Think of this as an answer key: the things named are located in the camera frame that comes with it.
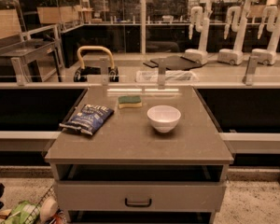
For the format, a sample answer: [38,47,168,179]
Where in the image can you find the wire basket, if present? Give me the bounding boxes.
[0,187,68,224]

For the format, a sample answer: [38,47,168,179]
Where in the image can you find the white background robot middle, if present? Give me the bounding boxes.
[217,0,259,65]

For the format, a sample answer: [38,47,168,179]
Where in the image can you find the white ceramic bowl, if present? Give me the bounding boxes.
[147,105,181,133]

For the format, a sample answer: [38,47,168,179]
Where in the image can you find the white cup in basket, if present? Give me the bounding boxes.
[40,197,58,224]

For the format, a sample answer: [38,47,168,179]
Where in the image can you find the green yellow sponge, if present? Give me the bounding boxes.
[119,96,142,108]

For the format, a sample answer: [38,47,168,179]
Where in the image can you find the grey drawer with handle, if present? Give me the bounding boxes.
[54,181,226,212]

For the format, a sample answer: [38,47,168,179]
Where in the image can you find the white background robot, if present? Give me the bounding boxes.
[184,0,223,65]
[217,0,259,65]
[252,6,280,65]

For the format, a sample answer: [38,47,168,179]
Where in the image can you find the white background robot left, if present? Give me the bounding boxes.
[184,0,223,65]

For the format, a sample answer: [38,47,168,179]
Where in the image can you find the grey metal table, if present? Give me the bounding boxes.
[0,24,64,84]

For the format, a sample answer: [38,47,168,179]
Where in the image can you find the grey drawer cabinet counter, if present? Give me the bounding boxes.
[46,86,233,224]

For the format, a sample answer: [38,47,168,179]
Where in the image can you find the wooden planter box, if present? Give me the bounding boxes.
[37,5,81,24]

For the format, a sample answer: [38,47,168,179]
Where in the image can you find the green snack bag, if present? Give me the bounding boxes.
[1,201,40,224]

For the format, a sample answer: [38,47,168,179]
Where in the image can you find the yellow handle black cart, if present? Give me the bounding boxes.
[74,46,119,82]

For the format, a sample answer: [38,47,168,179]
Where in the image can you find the white background robot right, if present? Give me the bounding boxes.
[252,6,280,65]

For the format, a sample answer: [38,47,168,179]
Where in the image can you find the black floor mat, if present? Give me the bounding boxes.
[144,55,202,71]

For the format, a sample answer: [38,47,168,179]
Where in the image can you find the blue chip bag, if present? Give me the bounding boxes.
[59,105,114,135]

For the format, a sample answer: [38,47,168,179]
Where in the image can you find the clear plastic bin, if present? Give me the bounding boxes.
[135,70,199,83]

